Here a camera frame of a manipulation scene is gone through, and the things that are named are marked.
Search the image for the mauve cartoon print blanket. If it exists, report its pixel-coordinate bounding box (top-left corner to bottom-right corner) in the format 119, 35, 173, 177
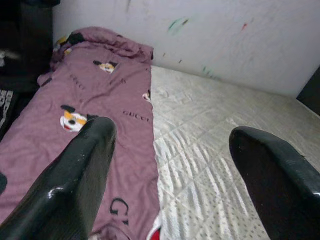
0, 26, 163, 240

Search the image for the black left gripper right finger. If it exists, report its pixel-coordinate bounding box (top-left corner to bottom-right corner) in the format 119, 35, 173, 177
228, 125, 320, 240

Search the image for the black garment white lettering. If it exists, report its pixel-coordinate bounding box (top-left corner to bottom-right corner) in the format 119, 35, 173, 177
0, 74, 41, 143

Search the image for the grey patterned mattress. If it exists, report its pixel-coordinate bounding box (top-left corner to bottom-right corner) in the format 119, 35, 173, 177
149, 64, 320, 240

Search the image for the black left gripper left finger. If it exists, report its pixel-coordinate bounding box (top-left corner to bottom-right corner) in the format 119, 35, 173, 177
0, 115, 118, 240

